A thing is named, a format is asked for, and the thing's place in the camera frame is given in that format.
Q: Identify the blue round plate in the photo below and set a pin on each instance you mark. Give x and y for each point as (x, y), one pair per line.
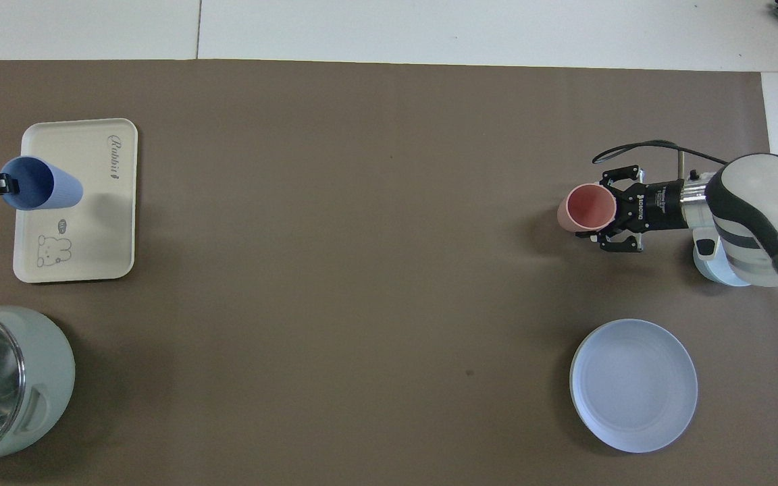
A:
(633, 386)

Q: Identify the light blue bowl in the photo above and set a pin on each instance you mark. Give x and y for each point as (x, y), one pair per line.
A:
(710, 270)

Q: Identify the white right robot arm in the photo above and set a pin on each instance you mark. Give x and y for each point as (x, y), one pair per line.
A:
(760, 216)

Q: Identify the pink cup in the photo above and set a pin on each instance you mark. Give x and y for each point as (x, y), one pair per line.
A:
(588, 208)

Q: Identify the cream tray with bear print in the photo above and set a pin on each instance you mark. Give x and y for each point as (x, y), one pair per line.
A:
(92, 229)

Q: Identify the brown table mat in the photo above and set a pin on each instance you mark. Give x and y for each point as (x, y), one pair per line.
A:
(362, 304)

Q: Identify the pale green cooking pot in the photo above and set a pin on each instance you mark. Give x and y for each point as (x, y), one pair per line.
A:
(44, 378)

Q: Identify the blue ribbed cup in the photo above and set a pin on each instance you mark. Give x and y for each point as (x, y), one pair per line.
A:
(44, 185)

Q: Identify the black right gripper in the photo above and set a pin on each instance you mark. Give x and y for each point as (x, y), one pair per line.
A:
(649, 206)

